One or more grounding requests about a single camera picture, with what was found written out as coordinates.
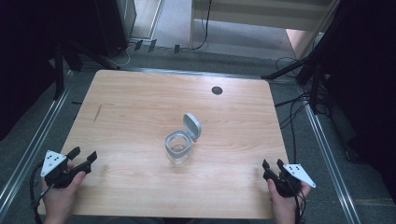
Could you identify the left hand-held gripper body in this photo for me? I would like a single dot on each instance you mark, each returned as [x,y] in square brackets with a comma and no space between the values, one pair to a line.
[53,161]

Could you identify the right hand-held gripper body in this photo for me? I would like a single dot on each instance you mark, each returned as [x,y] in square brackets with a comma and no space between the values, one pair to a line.
[297,174]

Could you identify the person's right hand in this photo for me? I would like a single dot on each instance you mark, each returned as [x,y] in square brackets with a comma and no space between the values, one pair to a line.
[285,208]

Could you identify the person's left hand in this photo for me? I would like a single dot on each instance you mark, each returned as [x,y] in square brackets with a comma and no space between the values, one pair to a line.
[60,202]

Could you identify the black tripod stand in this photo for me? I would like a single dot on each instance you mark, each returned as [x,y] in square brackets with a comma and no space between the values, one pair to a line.
[59,71]

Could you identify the clear jar with grey lid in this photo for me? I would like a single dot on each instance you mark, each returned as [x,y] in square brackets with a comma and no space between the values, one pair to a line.
[178,149]

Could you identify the black metal stand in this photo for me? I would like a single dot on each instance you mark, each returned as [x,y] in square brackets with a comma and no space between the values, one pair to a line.
[311,59]

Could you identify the black cabinet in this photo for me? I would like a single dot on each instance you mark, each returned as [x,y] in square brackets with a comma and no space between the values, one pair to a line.
[115,21]

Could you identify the aluminium floor rail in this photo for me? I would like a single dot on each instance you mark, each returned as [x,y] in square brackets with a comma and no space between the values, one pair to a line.
[34,140]
[330,161]

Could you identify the white furniture frame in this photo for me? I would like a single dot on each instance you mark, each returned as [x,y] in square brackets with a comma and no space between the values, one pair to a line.
[249,15]

